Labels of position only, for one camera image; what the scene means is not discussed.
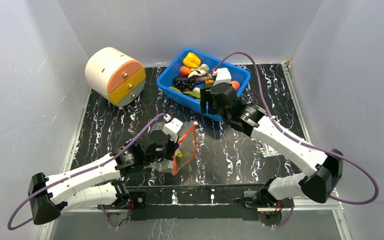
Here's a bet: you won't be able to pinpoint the coloured marker pack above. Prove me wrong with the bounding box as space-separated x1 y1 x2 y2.
257 141 281 159

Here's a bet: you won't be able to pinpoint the blue plastic bin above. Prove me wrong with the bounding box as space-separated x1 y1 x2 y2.
156 48 251 114

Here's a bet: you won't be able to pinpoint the round cream drawer cabinet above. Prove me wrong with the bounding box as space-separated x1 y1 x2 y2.
84 47 146 108

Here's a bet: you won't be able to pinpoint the dark purple toy grapes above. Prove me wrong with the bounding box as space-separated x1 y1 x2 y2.
172 76 198 93

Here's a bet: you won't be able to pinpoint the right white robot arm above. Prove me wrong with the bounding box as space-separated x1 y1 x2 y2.
200 83 343 207

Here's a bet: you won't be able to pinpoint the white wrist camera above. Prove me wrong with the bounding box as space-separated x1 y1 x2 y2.
212 67 232 85
162 118 184 142

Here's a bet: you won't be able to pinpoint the green toy leaf vegetable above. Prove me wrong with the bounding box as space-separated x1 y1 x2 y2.
182 91 201 101

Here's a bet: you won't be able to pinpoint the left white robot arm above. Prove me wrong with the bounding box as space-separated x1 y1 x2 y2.
27 130 181 225

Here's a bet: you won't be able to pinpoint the dark green toy avocado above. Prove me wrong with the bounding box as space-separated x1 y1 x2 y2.
201 82 214 89

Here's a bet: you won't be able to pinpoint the clear orange zip bag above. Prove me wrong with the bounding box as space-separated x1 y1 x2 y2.
146 121 198 176

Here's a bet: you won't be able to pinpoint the yellow toy banana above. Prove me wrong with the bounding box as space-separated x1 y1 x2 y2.
175 150 183 158

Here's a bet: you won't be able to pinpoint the toy peach right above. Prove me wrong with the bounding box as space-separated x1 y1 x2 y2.
230 80 241 92

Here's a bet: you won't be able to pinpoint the toy peach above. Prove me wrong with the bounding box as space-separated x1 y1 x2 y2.
178 65 192 77
230 80 241 92

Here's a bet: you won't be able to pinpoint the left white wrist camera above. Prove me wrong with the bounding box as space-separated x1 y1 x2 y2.
162 118 184 142

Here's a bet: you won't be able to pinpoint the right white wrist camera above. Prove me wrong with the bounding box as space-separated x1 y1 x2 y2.
212 67 232 85

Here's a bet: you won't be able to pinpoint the toy peach left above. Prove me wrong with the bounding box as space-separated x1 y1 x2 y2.
178 65 192 77

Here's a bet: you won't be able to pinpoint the yellow toy bell pepper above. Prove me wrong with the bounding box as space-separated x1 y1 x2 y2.
182 52 202 69

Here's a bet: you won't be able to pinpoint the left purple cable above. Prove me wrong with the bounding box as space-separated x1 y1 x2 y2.
7 112 171 231

